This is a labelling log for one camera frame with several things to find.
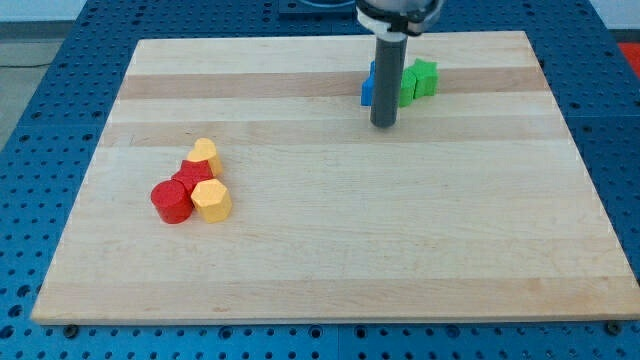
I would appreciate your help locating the wooden board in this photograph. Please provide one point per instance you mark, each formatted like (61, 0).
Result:
(476, 206)

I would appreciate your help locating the yellow heart block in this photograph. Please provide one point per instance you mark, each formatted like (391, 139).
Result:
(204, 149)

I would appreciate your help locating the red cylinder block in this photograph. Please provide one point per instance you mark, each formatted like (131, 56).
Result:
(171, 201)

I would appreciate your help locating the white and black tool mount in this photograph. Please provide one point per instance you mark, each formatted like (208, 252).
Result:
(409, 17)

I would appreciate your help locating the blue block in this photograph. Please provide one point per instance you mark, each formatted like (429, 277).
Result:
(367, 87)

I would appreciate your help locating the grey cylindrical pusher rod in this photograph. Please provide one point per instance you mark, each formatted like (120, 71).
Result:
(389, 60)

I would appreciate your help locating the red star block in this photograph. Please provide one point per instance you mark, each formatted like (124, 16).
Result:
(191, 173)

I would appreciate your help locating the yellow hexagon block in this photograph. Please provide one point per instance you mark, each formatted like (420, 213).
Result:
(212, 200)

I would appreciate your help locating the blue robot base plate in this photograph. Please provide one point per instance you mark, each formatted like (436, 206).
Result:
(293, 9)

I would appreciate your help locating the green rounded block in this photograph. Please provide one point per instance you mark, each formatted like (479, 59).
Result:
(407, 89)

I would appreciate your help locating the green star block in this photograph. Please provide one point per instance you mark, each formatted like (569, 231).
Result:
(427, 78)

